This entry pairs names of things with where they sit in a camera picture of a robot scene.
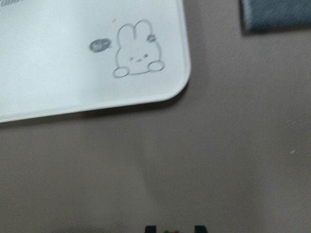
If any grey folded cloth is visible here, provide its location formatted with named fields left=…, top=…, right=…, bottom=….
left=241, top=0, right=311, bottom=32

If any white rabbit tray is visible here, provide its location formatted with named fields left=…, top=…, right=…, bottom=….
left=0, top=0, right=191, bottom=122

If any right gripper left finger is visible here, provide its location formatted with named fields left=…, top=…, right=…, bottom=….
left=145, top=225, right=156, bottom=233

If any red strawberry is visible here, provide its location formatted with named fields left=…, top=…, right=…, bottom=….
left=163, top=230, right=181, bottom=233

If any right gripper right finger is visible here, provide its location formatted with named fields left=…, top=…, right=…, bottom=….
left=194, top=225, right=208, bottom=233

